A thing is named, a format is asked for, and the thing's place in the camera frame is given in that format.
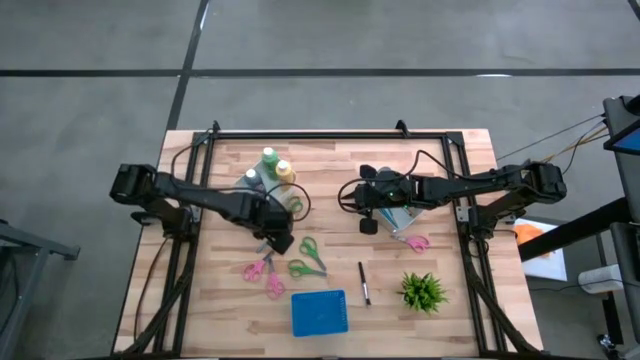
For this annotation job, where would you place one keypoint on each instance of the blue screen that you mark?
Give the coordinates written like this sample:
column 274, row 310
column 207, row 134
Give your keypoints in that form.
column 630, row 142

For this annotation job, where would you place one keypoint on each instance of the yellow paint bottle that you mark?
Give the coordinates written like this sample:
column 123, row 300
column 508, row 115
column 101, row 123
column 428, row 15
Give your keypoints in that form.
column 285, row 171

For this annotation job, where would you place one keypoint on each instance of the blue slotted plastic basket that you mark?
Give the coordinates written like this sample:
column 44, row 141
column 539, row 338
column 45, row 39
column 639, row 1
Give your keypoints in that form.
column 320, row 312

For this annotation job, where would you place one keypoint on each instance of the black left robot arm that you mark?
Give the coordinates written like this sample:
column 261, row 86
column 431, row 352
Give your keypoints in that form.
column 200, row 192

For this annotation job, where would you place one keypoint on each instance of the green paint bottle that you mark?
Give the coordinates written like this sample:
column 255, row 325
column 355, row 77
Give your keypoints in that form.
column 270, row 156

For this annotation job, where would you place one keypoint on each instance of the black metal bar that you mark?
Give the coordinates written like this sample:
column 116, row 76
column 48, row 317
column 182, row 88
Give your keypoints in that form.
column 575, row 230

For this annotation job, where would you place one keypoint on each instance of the white plastic caddy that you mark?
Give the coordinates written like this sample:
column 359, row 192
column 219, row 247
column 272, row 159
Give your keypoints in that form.
column 259, row 165

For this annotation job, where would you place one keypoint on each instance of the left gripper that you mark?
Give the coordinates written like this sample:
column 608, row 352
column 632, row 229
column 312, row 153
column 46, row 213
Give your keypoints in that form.
column 250, row 207

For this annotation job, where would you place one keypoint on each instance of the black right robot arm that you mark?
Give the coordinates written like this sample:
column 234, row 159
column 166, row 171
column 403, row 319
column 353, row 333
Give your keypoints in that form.
column 475, row 187

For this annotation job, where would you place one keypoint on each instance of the dark grey paint bottle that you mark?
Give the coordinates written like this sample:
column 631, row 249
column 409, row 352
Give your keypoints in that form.
column 252, row 176

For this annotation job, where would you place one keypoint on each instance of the white sheet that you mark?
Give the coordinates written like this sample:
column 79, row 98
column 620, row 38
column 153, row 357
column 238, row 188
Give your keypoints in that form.
column 550, row 267

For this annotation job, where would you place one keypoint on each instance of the grey metal stand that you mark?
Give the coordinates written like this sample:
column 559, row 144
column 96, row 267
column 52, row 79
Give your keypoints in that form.
column 30, row 245

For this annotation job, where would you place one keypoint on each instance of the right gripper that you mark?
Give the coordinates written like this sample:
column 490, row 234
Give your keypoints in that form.
column 395, row 197

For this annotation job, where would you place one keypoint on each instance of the white flat package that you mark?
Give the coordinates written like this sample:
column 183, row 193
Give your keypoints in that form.
column 400, row 220

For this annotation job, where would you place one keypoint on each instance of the black equipment cart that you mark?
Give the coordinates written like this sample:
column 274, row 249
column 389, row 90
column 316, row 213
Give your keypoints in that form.
column 625, row 175

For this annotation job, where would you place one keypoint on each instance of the small green artificial plant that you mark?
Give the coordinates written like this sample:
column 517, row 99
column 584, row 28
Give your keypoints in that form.
column 422, row 292

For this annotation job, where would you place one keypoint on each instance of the orange object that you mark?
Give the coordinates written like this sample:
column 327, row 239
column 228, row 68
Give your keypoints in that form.
column 530, row 235

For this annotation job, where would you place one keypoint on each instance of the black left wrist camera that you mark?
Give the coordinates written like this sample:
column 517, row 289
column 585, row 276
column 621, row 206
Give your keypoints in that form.
column 277, row 222

